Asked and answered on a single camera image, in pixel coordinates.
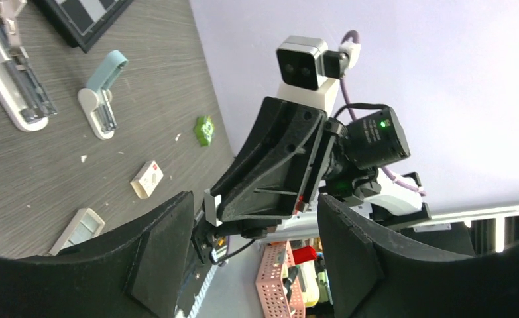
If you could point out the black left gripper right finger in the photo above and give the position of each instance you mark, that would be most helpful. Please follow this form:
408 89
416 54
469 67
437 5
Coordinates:
377 272

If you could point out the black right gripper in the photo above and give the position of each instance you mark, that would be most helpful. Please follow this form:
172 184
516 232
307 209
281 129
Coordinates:
291 152

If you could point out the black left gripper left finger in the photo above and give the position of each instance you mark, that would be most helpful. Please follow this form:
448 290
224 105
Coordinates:
135 270

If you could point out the grey staple box tray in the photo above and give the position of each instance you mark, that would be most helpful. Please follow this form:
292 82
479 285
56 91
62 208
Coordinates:
85 225

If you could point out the white playing card box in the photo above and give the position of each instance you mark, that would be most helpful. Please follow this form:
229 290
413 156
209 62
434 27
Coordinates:
147 179

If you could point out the small blue grey stapler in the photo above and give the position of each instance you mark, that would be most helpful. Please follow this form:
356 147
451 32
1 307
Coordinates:
95 97

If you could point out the white stapler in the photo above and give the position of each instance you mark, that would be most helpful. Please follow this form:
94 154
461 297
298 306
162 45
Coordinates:
22 96

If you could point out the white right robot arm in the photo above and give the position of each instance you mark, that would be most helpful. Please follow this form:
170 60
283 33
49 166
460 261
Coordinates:
372 143

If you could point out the green cartoon card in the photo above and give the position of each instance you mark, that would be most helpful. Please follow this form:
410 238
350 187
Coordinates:
204 130

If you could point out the pink perforated basket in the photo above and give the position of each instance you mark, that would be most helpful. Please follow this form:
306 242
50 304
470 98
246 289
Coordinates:
276 299

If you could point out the black white chessboard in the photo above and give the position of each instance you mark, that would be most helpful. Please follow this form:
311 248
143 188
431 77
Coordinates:
81 23

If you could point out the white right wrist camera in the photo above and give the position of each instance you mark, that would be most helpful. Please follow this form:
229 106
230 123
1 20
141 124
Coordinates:
311 73

